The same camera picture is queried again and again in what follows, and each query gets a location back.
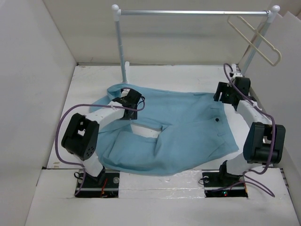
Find white clothes rack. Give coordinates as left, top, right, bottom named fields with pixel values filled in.
left=111, top=4, right=282, bottom=83

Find purple cable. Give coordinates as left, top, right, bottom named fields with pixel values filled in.
left=223, top=62, right=276, bottom=198
left=55, top=87, right=146, bottom=197

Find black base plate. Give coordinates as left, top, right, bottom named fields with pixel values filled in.
left=198, top=170, right=248, bottom=198
left=74, top=170, right=120, bottom=198

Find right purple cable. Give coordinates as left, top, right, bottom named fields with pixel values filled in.
left=223, top=62, right=276, bottom=198

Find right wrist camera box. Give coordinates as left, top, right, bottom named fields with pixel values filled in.
left=229, top=71, right=243, bottom=80

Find cream plastic hanger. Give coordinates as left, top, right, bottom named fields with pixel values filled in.
left=227, top=16, right=282, bottom=66

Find light blue trousers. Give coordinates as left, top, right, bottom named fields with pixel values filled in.
left=96, top=86, right=238, bottom=176

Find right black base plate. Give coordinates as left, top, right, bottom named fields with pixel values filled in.
left=198, top=170, right=248, bottom=198

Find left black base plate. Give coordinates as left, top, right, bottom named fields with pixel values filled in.
left=74, top=170, right=120, bottom=198

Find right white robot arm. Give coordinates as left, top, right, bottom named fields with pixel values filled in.
left=214, top=77, right=286, bottom=186

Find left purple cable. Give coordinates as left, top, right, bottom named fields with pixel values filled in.
left=55, top=87, right=146, bottom=197

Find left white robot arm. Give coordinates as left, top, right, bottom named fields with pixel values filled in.
left=61, top=88, right=145, bottom=187

